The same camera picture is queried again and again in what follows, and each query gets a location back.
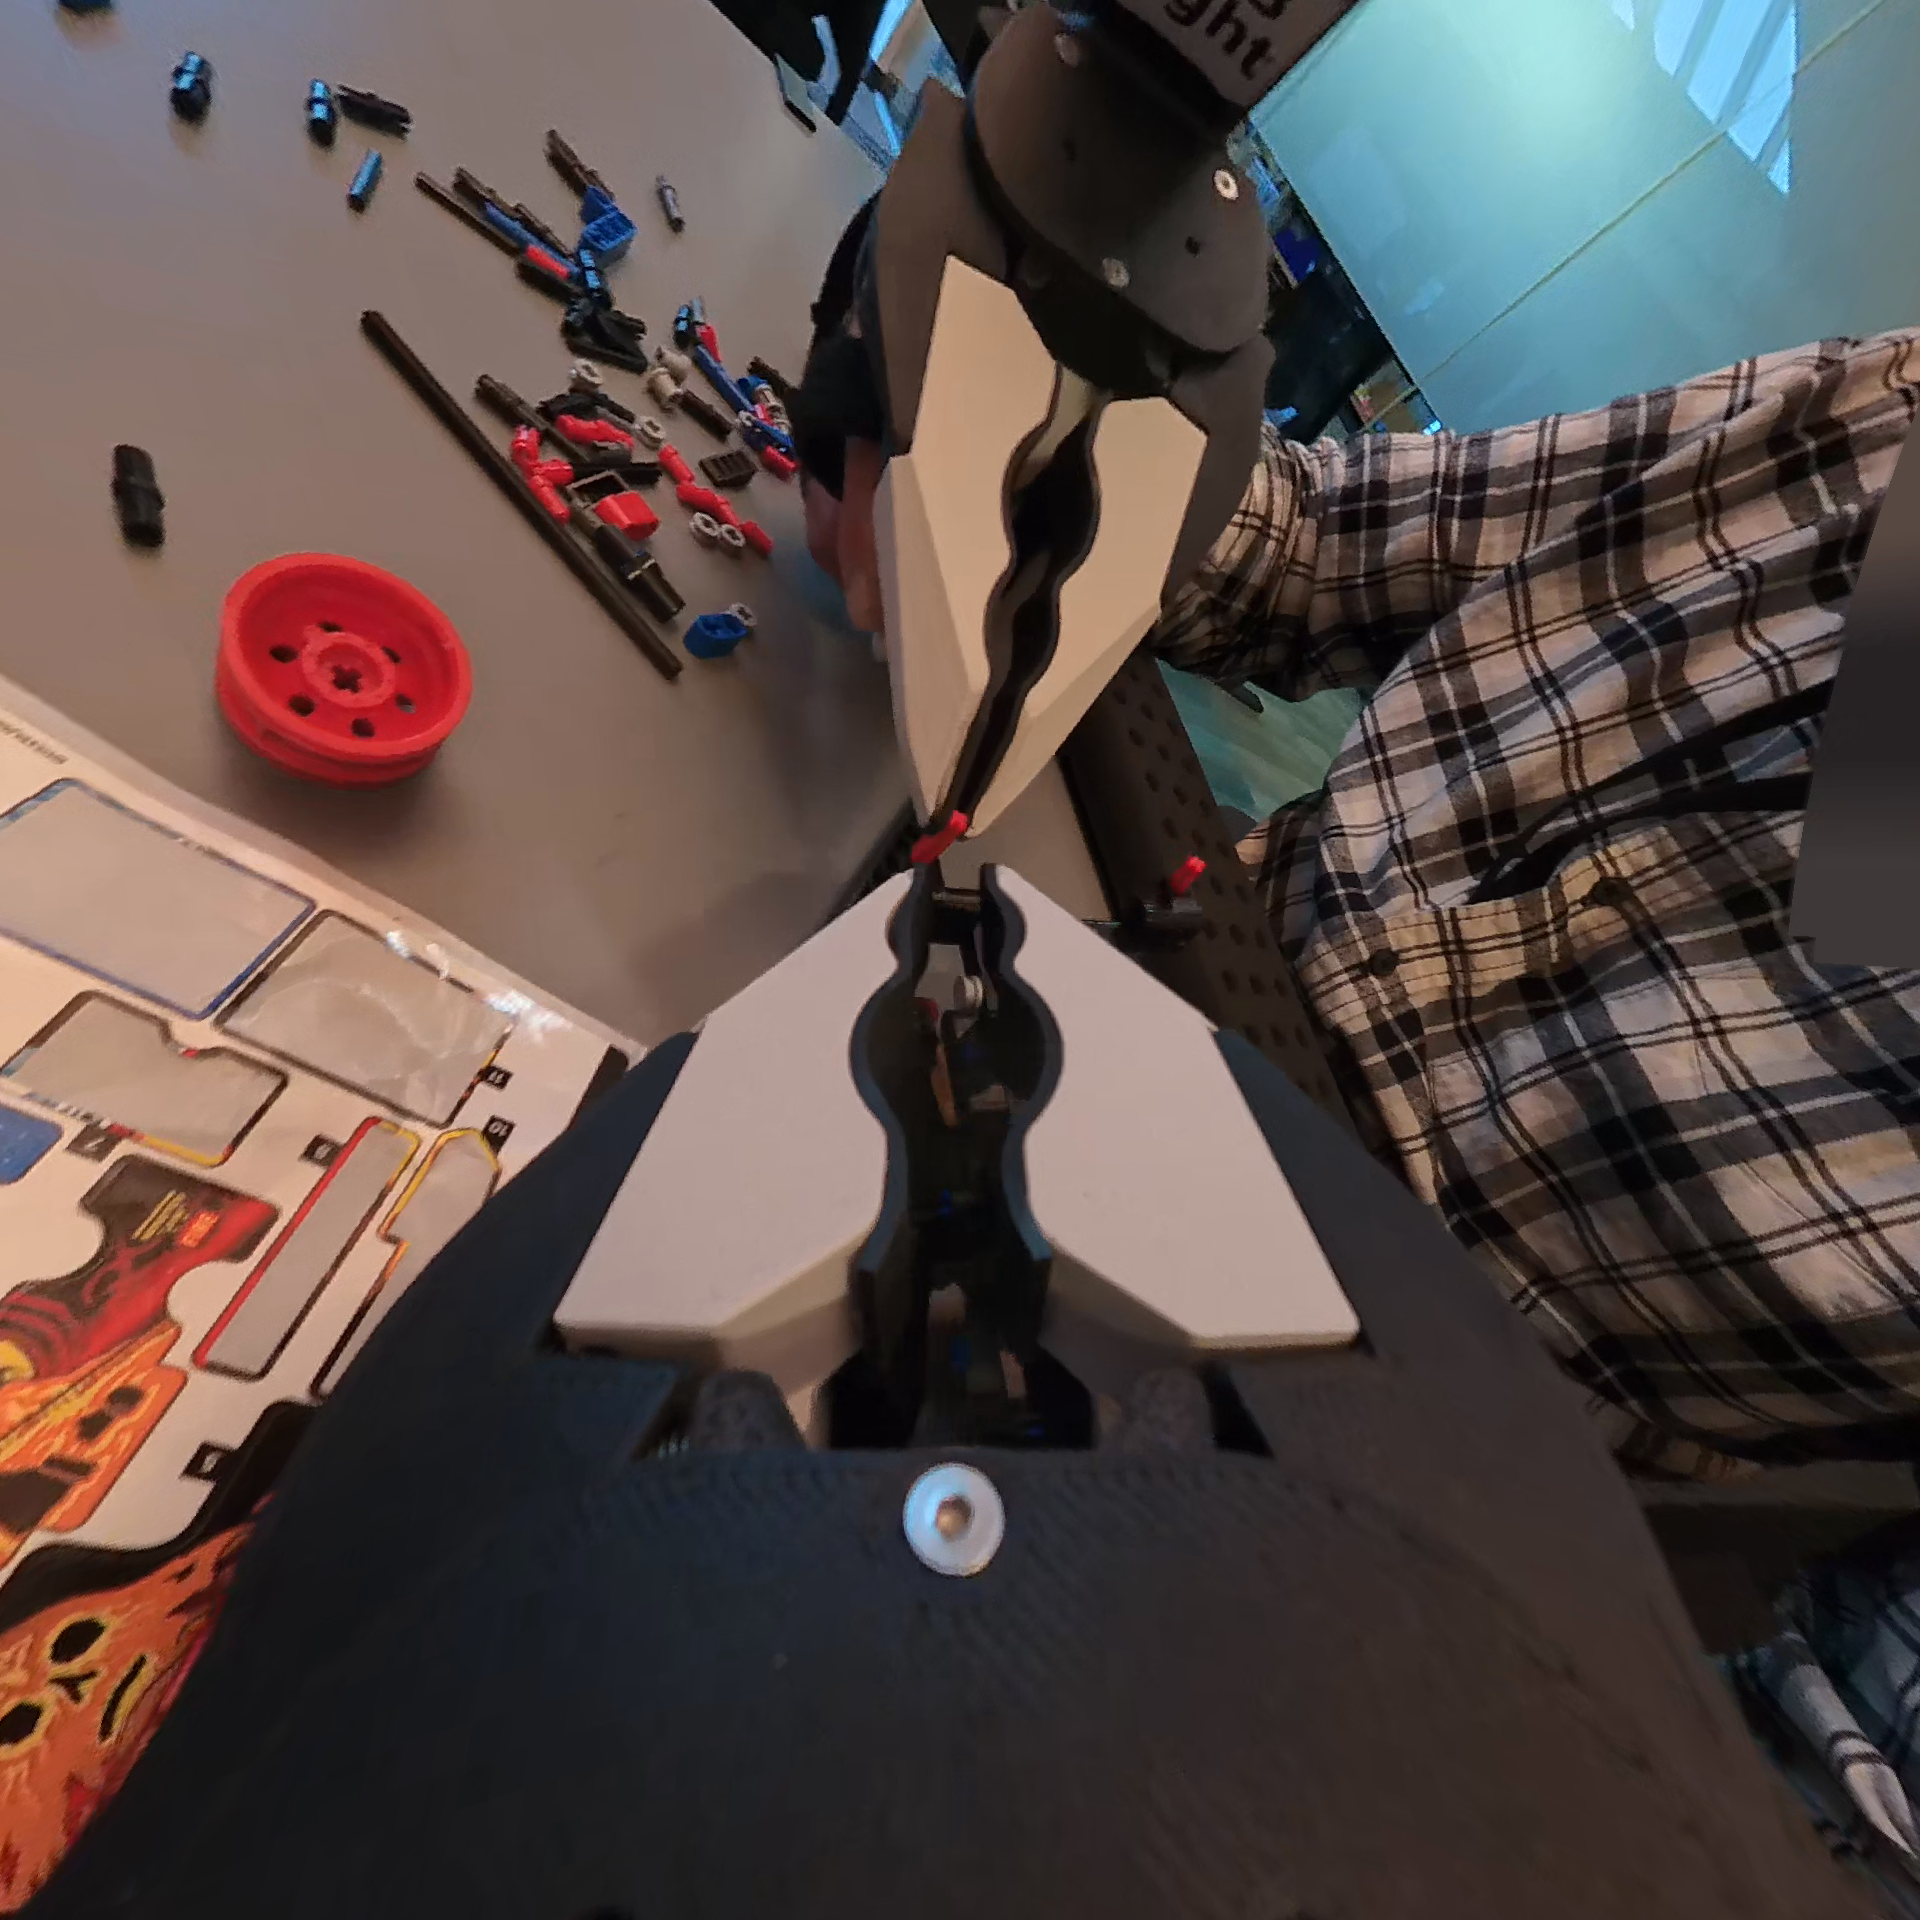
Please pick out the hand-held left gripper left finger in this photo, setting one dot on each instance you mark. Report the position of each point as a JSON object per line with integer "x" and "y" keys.
{"x": 734, "y": 1185}

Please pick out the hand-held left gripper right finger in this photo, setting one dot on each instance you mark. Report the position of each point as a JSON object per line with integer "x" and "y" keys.
{"x": 1184, "y": 1185}

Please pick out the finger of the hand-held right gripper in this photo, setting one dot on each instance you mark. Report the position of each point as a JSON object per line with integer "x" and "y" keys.
{"x": 1140, "y": 525}
{"x": 946, "y": 571}

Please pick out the black toy vehicle chassis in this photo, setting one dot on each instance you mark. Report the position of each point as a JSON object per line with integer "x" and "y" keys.
{"x": 968, "y": 1110}

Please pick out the person's right forearm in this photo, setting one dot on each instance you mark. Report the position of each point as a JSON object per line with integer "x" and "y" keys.
{"x": 1498, "y": 525}

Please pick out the grey desk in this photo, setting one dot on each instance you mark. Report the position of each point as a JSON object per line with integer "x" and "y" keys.
{"x": 750, "y": 779}

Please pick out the person's right hand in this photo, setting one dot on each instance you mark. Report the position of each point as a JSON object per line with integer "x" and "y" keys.
{"x": 847, "y": 563}

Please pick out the person in plaid shirt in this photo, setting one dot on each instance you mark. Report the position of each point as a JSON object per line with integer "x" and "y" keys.
{"x": 1575, "y": 1051}

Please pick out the long black axle rod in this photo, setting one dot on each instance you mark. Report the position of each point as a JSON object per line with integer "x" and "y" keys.
{"x": 509, "y": 479}

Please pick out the red toy wheel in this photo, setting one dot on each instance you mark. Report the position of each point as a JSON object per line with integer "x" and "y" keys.
{"x": 345, "y": 667}

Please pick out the colourful sticker sheet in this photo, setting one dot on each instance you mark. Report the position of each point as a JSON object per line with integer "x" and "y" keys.
{"x": 149, "y": 902}

